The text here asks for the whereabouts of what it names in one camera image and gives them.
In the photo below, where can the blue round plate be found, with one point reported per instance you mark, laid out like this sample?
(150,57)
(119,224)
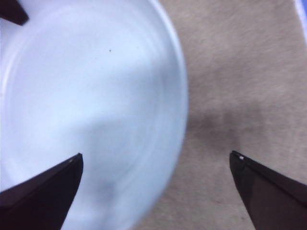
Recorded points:
(84,95)

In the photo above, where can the black plate rack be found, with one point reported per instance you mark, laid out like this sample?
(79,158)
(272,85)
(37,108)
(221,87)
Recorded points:
(12,12)

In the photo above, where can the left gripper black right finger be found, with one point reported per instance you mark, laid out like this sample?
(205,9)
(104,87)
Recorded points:
(275,203)

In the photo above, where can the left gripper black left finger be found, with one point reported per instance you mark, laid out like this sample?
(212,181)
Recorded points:
(36,203)

